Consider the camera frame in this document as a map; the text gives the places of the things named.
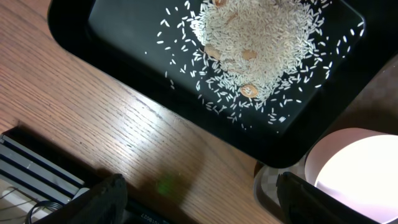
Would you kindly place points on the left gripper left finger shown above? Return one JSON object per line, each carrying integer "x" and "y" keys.
{"x": 103, "y": 204}

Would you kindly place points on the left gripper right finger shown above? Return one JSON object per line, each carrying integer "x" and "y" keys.
{"x": 302, "y": 203}

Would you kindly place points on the pink bowl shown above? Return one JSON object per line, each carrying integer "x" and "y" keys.
{"x": 357, "y": 167}

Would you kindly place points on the rice leftovers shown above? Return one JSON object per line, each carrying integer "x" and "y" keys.
{"x": 251, "y": 61}

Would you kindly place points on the black waste tray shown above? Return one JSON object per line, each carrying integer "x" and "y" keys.
{"x": 149, "y": 46}

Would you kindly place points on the brown serving tray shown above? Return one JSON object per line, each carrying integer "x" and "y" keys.
{"x": 375, "y": 108}

